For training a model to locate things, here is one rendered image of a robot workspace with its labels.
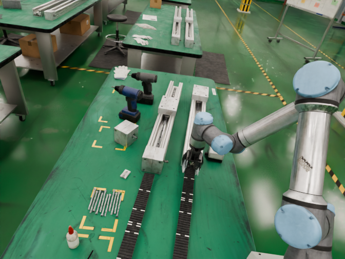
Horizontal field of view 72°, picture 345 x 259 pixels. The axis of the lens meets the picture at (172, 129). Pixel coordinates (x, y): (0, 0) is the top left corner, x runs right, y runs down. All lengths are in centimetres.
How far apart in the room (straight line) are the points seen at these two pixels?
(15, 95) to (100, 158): 169
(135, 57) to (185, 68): 61
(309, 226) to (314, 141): 23
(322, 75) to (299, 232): 44
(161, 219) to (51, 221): 43
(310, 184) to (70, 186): 94
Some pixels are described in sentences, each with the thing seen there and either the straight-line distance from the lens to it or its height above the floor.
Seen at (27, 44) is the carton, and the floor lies 39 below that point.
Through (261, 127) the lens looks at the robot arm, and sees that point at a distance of 99.
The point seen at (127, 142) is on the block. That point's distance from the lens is 131.
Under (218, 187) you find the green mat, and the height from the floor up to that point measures 78.
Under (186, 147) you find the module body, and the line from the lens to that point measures 125.
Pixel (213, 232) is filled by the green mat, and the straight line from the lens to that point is 108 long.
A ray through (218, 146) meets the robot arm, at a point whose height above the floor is 111.
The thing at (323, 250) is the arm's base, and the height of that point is 101.
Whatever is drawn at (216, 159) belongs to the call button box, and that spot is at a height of 80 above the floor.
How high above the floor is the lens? 168
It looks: 37 degrees down
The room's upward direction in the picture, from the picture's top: 10 degrees clockwise
